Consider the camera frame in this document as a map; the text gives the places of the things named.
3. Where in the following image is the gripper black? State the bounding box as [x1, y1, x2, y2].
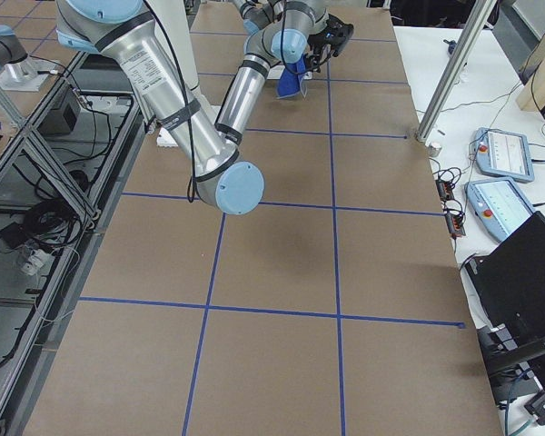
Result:
[304, 15, 341, 73]

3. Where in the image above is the blue grey towel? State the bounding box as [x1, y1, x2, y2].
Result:
[276, 55, 307, 99]

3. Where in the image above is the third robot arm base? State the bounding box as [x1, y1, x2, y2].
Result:
[0, 25, 49, 92]

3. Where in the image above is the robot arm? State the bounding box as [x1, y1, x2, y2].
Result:
[215, 1, 329, 145]
[56, 1, 264, 215]

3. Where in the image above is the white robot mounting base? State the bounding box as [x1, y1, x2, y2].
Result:
[149, 0, 216, 123]

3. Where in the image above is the upper teach pendant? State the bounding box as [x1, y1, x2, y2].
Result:
[471, 127, 535, 183]

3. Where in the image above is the teach pendant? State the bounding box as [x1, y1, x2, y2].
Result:
[465, 176, 535, 243]
[471, 127, 535, 183]

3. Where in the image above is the lower teach pendant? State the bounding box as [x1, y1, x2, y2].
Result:
[465, 176, 535, 243]

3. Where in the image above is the grey power box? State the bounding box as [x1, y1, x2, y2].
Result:
[38, 92, 80, 135]

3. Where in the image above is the black laptop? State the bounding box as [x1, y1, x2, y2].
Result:
[462, 211, 545, 401]

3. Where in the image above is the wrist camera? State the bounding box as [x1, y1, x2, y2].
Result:
[326, 18, 354, 57]

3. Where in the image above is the aluminium frame post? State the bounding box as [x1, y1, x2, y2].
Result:
[415, 0, 497, 144]

